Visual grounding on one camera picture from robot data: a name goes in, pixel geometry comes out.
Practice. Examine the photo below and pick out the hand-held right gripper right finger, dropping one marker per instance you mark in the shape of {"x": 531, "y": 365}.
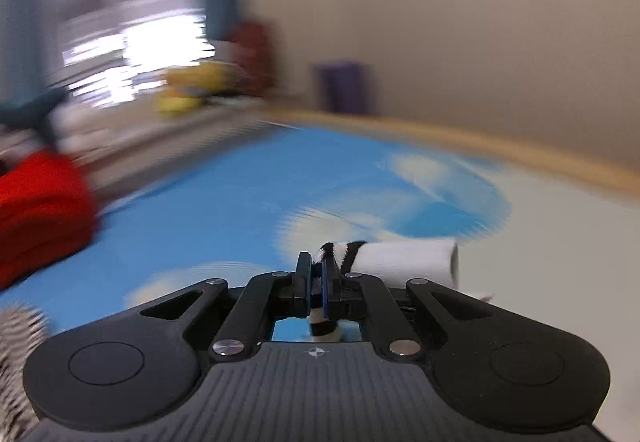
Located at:
{"x": 327, "y": 289}

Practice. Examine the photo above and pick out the white headboard ledge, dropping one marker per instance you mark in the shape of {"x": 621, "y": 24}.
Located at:
{"x": 165, "y": 142}

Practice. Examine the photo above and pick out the red knitted cloth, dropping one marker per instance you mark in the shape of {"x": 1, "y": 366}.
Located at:
{"x": 40, "y": 217}

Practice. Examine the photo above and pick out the purple box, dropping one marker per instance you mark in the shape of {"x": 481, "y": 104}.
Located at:
{"x": 344, "y": 88}

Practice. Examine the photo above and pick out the dark teal cloth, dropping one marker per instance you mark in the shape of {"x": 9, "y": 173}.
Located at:
{"x": 30, "y": 108}

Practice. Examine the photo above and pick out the white black-striped sock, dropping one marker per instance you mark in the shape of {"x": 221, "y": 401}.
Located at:
{"x": 410, "y": 263}

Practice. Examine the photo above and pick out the blue white printed bed sheet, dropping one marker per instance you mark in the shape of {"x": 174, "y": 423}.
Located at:
{"x": 225, "y": 202}

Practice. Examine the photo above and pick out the dark red bag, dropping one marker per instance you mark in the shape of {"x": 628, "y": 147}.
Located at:
{"x": 252, "y": 55}

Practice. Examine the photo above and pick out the black white striped shirt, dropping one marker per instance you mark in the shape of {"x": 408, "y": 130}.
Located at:
{"x": 17, "y": 362}

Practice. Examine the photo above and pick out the yellow plush toy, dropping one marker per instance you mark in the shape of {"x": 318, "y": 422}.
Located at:
{"x": 202, "y": 75}
{"x": 175, "y": 103}

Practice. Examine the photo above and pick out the wooden bed frame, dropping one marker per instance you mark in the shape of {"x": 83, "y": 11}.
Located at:
{"x": 500, "y": 147}

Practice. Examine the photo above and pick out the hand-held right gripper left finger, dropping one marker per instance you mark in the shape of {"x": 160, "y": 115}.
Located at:
{"x": 302, "y": 283}

